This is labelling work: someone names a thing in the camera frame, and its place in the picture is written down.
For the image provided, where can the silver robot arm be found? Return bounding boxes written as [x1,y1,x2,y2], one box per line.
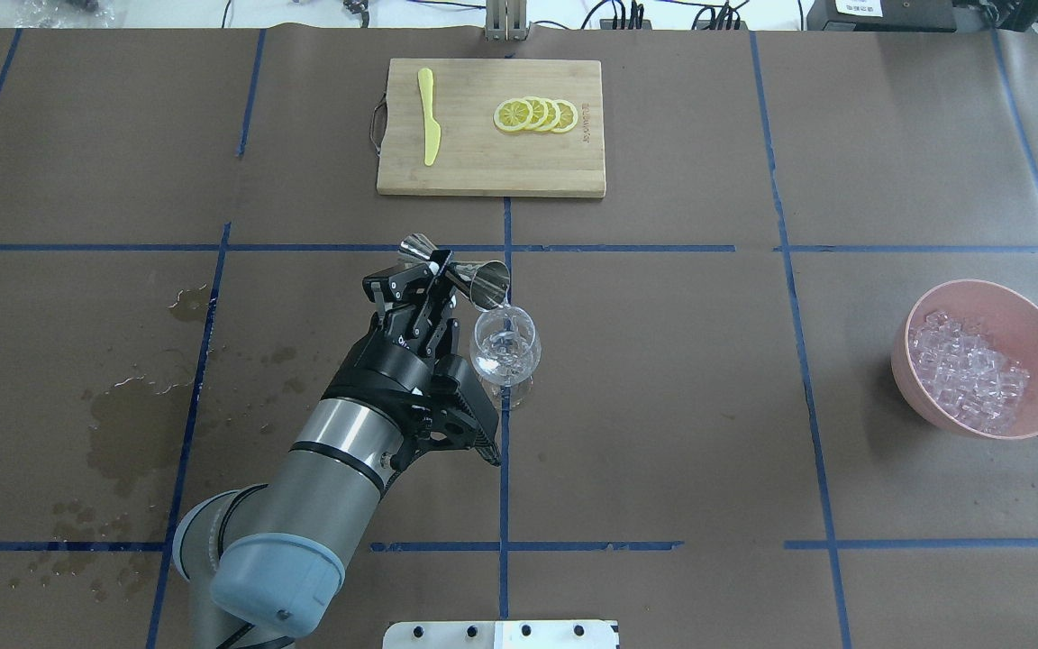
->
[173,254,501,648]

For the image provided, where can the clear wine glass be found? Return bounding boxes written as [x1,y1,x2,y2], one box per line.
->
[472,304,542,412]

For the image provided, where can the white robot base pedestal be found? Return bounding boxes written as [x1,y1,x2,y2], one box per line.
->
[382,618,621,648]

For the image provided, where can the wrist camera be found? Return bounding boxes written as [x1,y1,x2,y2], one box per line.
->
[390,354,502,471]

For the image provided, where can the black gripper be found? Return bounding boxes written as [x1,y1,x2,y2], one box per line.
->
[323,263,461,420]

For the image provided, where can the steel double jigger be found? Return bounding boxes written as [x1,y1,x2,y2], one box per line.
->
[398,233,512,312]

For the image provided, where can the lemon slice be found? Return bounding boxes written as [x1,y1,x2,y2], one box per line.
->
[523,97,551,131]
[493,99,534,133]
[551,99,579,134]
[534,98,561,133]

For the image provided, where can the pile of clear ice cubes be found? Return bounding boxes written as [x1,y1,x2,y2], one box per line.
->
[907,309,1030,435]

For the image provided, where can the pink bowl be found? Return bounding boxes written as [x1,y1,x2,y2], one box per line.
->
[890,279,1038,441]

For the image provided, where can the yellow plastic knife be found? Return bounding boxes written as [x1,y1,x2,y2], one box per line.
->
[417,69,442,166]

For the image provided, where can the bamboo cutting board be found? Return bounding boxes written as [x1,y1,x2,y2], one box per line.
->
[378,58,608,198]

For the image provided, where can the aluminium frame post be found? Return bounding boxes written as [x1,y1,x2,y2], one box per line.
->
[483,0,530,42]

